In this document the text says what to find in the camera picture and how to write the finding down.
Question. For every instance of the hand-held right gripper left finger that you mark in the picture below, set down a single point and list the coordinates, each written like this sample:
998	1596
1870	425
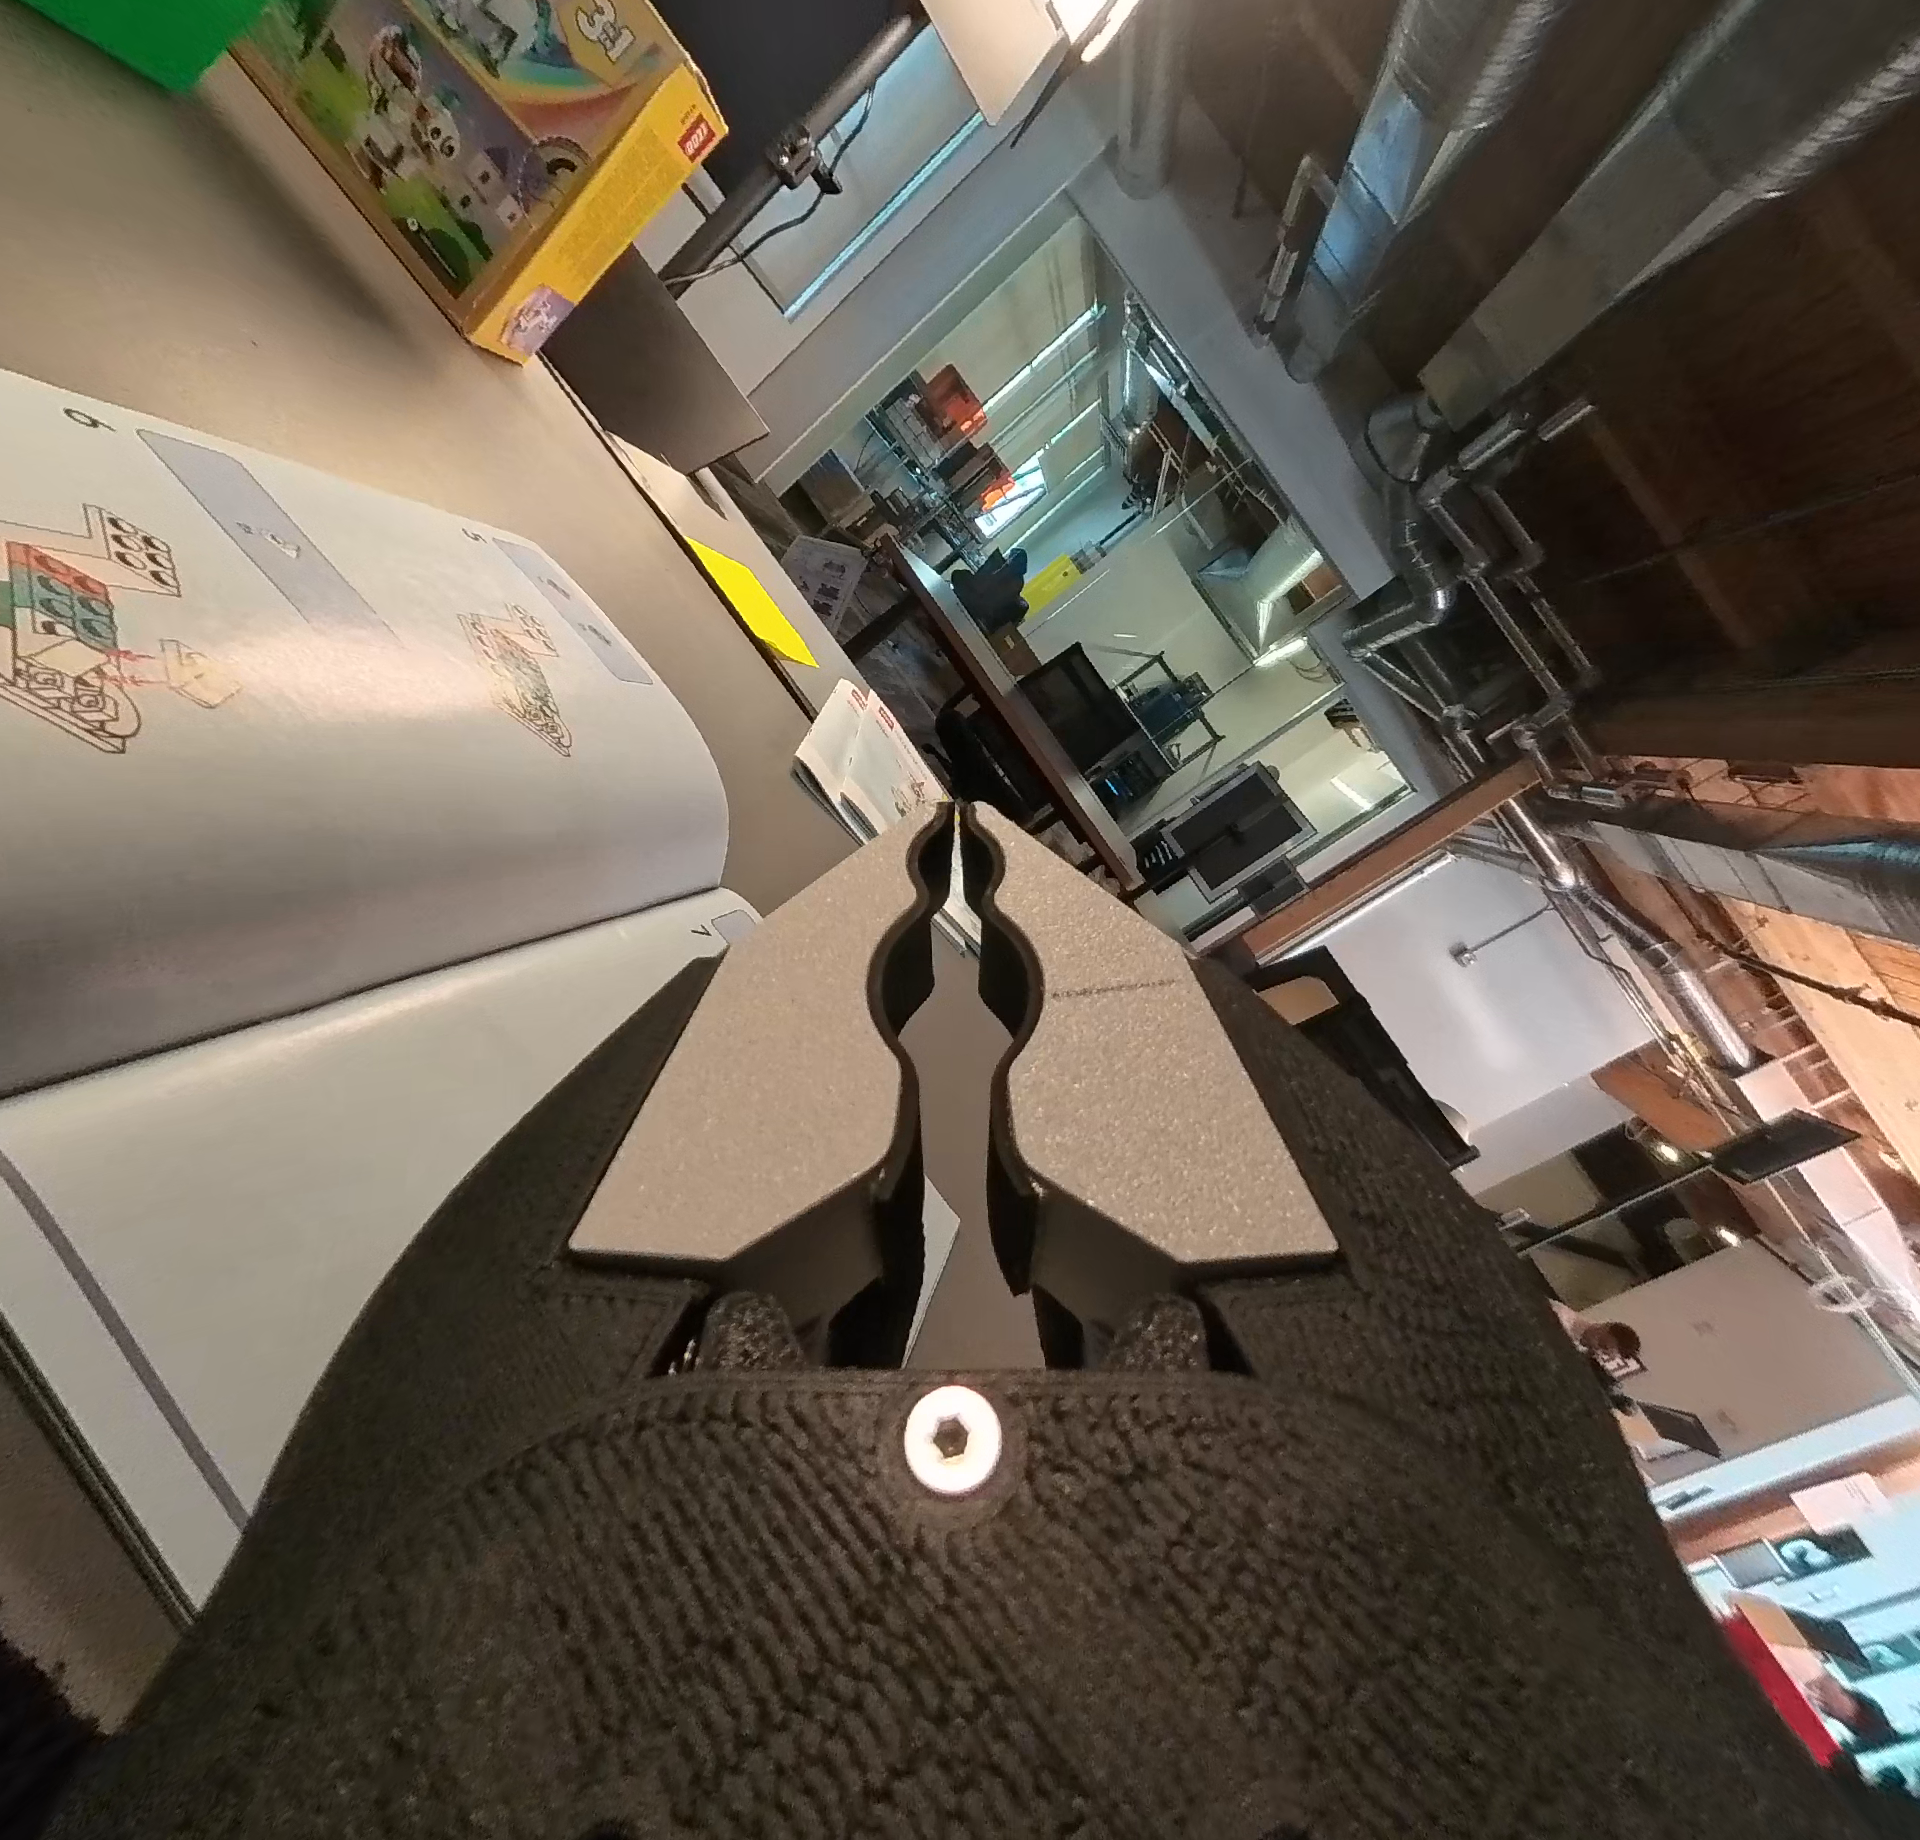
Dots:
737	1092

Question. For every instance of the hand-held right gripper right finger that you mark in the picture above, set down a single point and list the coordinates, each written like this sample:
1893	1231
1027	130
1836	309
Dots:
1155	1106

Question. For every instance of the yellow toy set box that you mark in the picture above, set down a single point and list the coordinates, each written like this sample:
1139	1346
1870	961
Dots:
497	116

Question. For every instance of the white folded leaflet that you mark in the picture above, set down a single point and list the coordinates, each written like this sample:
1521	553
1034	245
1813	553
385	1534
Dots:
863	762

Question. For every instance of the yellow paper sheet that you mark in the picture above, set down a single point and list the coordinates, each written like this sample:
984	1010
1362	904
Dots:
750	597

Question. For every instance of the open instruction booklet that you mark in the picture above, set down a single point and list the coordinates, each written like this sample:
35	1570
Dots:
302	762

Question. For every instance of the metal ceiling pipes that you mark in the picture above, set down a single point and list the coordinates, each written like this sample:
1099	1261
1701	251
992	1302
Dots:
1478	566

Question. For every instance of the small black webcam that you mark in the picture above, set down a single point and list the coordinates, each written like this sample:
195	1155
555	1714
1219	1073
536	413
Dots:
803	163

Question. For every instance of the black camera arm pole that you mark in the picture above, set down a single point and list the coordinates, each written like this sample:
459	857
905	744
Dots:
840	109

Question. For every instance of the silver ventilation duct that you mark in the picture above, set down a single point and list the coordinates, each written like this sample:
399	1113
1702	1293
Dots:
1440	116
1665	206

